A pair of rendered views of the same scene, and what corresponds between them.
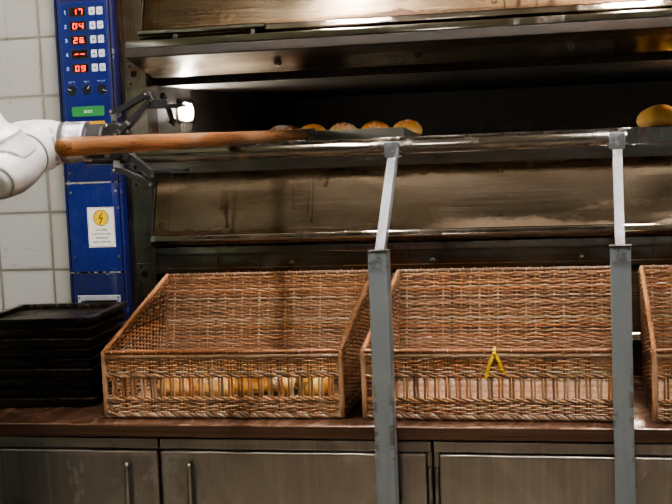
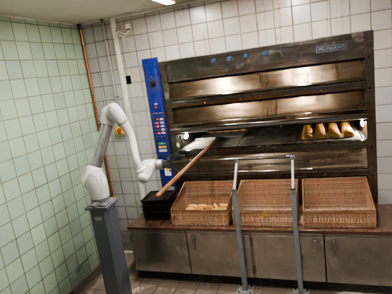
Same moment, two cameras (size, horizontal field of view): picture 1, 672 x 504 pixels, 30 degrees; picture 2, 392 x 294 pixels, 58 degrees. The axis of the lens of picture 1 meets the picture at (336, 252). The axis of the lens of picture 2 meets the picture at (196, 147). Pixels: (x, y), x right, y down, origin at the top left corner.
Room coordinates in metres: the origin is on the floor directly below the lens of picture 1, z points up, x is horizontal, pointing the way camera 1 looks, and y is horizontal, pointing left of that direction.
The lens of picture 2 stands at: (-0.31, -0.18, 1.96)
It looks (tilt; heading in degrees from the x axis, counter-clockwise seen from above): 12 degrees down; 7
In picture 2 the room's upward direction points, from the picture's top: 8 degrees counter-clockwise
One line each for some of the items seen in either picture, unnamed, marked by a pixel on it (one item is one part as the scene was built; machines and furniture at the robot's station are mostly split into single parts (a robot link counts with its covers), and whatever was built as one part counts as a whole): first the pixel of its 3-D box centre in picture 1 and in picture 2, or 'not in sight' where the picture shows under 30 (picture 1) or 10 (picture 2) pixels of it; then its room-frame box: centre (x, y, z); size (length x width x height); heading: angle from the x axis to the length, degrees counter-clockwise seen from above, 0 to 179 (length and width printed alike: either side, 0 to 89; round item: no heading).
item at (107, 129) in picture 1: (110, 140); (168, 164); (2.69, 0.47, 1.20); 0.09 x 0.07 x 0.08; 79
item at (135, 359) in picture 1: (247, 339); (205, 202); (2.94, 0.22, 0.72); 0.56 x 0.49 x 0.28; 79
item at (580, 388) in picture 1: (499, 337); (266, 201); (2.81, -0.36, 0.72); 0.56 x 0.49 x 0.28; 77
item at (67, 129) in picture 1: (78, 142); (160, 164); (2.71, 0.54, 1.20); 0.09 x 0.06 x 0.09; 169
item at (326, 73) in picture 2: not in sight; (258, 81); (3.08, -0.41, 1.80); 1.79 x 0.11 x 0.19; 78
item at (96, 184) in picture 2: not in sight; (97, 184); (2.40, 1.02, 1.17); 0.18 x 0.16 x 0.22; 38
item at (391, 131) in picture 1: (322, 134); (221, 134); (3.84, 0.03, 1.20); 0.55 x 0.36 x 0.03; 79
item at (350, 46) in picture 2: not in sight; (256, 59); (3.10, -0.41, 1.99); 1.80 x 0.08 x 0.21; 78
